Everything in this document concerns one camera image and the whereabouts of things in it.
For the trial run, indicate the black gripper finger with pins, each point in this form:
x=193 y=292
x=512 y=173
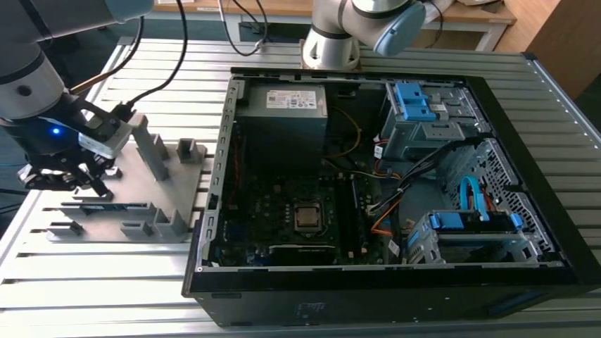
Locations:
x=96 y=181
x=47 y=177

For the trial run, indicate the bare RAM stick with chips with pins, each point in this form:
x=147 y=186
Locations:
x=103 y=208

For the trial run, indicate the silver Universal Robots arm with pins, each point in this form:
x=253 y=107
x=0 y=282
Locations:
x=28 y=88

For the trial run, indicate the RAM stick with white label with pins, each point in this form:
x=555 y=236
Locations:
x=359 y=214

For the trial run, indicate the grey parts rack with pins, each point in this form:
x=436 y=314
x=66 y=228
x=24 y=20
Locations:
x=179 y=183

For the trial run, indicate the green motherboard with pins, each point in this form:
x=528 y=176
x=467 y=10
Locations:
x=263 y=211

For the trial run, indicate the grey power supply unit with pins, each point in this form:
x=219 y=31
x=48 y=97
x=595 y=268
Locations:
x=281 y=134

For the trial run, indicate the silver CPU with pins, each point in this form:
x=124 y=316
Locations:
x=309 y=215

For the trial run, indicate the black graphics card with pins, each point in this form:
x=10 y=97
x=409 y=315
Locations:
x=303 y=255

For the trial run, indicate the black open PC case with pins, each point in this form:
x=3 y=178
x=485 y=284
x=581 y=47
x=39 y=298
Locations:
x=376 y=303

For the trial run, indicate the blue disk carrier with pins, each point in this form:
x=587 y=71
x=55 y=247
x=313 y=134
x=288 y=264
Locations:
x=413 y=244
x=419 y=112
x=408 y=93

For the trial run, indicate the grey metal drive cage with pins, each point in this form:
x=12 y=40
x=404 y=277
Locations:
x=479 y=246
x=436 y=137

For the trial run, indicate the hard disk in blue carrier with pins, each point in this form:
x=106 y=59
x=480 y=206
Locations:
x=445 y=222

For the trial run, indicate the wooden desk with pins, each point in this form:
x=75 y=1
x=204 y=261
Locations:
x=469 y=15

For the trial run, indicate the wooden cabinet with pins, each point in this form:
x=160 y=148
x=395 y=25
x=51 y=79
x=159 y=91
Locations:
x=564 y=35

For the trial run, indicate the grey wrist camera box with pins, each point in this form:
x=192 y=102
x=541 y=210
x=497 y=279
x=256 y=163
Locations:
x=110 y=141

